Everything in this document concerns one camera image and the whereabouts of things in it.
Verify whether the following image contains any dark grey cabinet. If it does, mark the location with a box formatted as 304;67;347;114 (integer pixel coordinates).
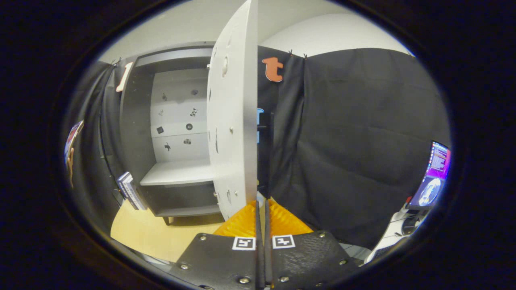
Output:
119;40;226;226

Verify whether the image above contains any black backdrop cloth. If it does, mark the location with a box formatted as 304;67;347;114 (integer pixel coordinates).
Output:
60;45;451;250

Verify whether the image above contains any smartphone with lit screen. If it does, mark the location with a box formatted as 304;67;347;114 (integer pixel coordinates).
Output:
64;120;84;162

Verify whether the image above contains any black round object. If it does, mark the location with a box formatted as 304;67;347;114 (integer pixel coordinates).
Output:
401;215;424;236

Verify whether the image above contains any white side desk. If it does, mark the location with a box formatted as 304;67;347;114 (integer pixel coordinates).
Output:
365;201;430;264

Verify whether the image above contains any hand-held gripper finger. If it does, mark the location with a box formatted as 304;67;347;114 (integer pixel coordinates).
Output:
264;198;363;290
167;199;265;290

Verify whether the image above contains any black door handle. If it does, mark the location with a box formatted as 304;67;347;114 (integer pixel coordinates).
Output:
257;111;276;190

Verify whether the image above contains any computer monitor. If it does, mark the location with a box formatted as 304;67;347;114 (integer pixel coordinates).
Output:
405;140;451;210

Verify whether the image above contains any white cabinet shelf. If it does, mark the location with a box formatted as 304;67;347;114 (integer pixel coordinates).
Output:
140;160;215;186

